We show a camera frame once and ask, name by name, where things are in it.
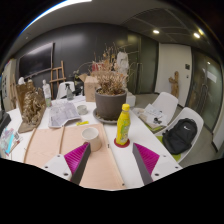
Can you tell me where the white chair behind table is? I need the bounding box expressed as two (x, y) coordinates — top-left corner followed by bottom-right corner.
(56, 81), (76, 100)

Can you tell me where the flat round red coaster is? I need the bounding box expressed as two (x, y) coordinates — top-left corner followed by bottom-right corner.
(113, 137), (131, 149)

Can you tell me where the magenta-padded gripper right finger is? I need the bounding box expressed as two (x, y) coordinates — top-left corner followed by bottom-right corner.
(131, 142), (183, 185)

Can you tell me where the wooden figure sculpture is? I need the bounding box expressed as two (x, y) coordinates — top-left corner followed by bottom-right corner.
(168, 70), (180, 99)

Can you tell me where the brown cardboard box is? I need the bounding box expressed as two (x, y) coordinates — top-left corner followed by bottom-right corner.
(79, 73), (101, 103)

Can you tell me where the black wall screen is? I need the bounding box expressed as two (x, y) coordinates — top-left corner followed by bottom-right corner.
(18, 42), (55, 79)

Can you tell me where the white plaster statue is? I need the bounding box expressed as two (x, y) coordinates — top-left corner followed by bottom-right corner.
(115, 51), (137, 108)

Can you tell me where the white bottle with green label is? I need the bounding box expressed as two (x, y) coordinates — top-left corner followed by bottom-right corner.
(42, 79), (52, 108)

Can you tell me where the wooden easel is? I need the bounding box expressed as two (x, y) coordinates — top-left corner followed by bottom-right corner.
(49, 60), (67, 99)

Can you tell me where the stack of papers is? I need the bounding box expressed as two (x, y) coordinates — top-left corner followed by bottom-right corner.
(138, 103), (169, 129)

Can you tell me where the small yellow packet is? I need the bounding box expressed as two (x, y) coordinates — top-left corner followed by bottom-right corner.
(75, 120), (90, 127)

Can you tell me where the white chair holding backpack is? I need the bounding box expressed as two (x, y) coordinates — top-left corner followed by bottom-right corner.
(156, 106), (205, 163)

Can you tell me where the white chair holding papers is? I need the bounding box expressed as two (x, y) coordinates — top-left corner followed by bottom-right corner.
(136, 91), (179, 133)

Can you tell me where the black box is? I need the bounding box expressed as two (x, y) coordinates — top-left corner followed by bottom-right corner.
(0, 109), (13, 134)

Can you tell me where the grey pot with dried plant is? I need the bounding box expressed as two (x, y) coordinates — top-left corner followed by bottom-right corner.
(89, 43), (129, 122)

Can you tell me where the black backpack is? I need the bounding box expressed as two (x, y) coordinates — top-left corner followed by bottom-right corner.
(162, 117), (198, 155)

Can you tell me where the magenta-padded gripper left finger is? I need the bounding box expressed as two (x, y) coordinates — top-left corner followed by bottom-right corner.
(42, 141), (92, 186)

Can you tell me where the grey plant saucer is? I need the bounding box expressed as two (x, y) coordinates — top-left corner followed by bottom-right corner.
(92, 108), (129, 125)

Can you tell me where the colourful book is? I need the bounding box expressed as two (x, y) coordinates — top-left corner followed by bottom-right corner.
(0, 127), (23, 156)

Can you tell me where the clear spray bottle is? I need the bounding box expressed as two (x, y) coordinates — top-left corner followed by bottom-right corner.
(65, 82), (74, 101)

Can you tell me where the small white bowl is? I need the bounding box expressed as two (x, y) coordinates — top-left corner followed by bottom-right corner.
(76, 104), (89, 116)

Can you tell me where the brown carved sculpture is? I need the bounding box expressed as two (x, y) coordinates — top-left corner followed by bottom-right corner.
(14, 79), (47, 134)

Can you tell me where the white mug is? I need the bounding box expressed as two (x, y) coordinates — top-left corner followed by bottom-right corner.
(81, 126), (103, 153)

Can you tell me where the yellow drink bottle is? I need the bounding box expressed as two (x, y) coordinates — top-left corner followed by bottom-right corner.
(115, 103), (132, 146)

